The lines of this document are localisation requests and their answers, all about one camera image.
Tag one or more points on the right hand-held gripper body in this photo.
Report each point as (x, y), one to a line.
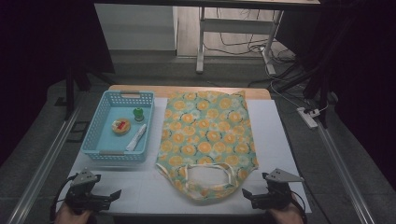
(278, 194)

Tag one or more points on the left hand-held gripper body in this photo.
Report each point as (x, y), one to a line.
(81, 194)

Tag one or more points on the light blue plastic basket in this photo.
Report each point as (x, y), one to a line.
(121, 137)

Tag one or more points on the white tube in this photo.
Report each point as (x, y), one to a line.
(136, 137)

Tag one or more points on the round snack with red label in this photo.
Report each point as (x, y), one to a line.
(121, 126)

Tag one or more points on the orange print fabric bag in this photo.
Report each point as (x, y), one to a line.
(205, 140)

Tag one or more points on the small green bottle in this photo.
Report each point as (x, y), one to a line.
(138, 114)

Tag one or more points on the person's right hand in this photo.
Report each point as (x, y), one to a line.
(286, 217)

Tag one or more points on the person's left hand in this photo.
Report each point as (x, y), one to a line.
(70, 217)

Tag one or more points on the white table mat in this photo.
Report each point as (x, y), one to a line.
(274, 143)

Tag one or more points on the white power strip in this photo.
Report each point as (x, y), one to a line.
(307, 117)

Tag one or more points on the black stand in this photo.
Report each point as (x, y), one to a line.
(70, 90)
(323, 77)

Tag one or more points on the white cabinet panel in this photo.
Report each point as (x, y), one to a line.
(135, 28)

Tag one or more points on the aluminium rail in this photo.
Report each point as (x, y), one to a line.
(43, 165)
(345, 174)

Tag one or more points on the white desk frame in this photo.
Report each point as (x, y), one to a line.
(236, 25)

